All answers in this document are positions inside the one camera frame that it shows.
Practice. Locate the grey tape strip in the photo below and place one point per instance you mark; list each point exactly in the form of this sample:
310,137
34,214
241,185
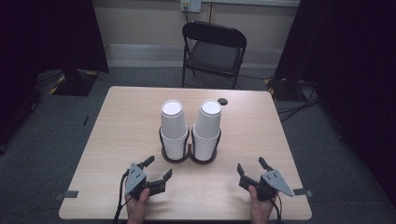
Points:
303,192
67,195

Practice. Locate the black stand base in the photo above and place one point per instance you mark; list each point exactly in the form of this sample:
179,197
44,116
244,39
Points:
286,88
74,82

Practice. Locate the black table grommet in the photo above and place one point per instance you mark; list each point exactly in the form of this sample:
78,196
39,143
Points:
222,101

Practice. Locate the person's right hand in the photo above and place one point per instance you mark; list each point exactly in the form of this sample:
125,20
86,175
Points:
260,210

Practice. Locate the black folding chair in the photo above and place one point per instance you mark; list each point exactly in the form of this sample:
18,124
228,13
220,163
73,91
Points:
214,56

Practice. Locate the white wall socket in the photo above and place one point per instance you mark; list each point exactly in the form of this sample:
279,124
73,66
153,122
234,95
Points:
190,5

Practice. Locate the black double cup holder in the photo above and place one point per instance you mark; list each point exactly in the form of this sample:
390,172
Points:
188,155

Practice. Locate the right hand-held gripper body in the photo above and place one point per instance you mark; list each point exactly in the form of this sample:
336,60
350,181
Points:
271,182

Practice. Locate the person's left hand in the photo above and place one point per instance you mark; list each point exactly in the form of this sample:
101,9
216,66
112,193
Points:
137,208

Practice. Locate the dark curtain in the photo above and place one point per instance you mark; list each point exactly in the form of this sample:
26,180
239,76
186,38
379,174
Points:
351,62
46,34

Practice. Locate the stack of white paper cups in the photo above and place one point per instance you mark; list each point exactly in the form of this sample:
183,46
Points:
208,124
173,124

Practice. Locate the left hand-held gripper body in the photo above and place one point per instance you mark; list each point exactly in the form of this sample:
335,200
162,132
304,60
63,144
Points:
135,180

